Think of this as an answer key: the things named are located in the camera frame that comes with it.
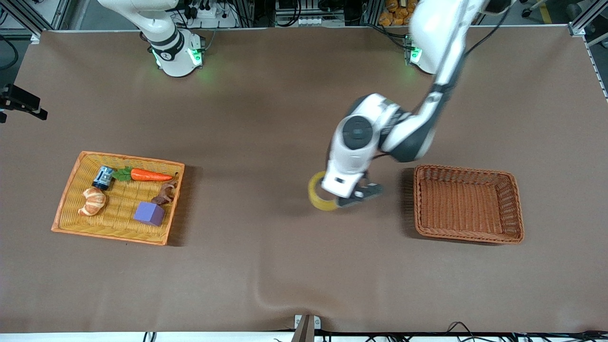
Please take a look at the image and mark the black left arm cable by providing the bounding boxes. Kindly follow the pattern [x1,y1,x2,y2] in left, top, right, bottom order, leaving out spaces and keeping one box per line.
[463,9,511,57]

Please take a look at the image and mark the brown figurine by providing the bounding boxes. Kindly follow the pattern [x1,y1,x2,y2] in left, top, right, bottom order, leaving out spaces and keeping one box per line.
[151,178,179,206]

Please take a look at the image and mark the yellow wicker tray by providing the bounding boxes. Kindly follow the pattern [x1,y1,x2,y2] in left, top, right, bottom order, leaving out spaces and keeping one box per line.
[51,151,185,246]

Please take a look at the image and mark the pile of orange bread rolls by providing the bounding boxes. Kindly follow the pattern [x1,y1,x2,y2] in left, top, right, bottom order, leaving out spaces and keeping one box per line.
[379,0,418,27]

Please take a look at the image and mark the purple cube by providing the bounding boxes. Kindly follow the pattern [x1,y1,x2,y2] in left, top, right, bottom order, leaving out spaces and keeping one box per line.
[133,201,165,227]

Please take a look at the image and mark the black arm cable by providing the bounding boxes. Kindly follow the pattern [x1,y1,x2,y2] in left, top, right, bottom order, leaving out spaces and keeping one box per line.
[0,36,19,72]
[463,9,511,57]

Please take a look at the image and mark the toy croissant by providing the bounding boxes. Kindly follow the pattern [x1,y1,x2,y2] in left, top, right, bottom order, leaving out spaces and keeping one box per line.
[78,187,107,217]

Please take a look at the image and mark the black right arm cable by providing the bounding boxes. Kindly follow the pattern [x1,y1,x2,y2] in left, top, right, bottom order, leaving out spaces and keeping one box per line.
[0,36,19,72]

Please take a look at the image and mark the orange toy carrot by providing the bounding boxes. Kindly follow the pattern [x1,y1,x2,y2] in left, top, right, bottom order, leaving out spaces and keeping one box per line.
[112,166,174,183]

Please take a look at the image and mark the aluminium frame profile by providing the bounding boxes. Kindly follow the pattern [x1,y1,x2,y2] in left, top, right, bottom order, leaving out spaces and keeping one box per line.
[568,0,608,72]
[0,0,72,43]

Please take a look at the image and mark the small blue can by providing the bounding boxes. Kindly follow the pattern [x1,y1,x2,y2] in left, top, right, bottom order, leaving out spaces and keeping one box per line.
[92,166,114,191]

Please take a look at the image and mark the yellow tape roll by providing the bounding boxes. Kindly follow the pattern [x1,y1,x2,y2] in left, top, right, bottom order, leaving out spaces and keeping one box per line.
[308,171,340,211]

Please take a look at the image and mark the brown wicker basket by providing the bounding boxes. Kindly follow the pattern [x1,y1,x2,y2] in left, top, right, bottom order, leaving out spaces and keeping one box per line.
[412,164,525,245]

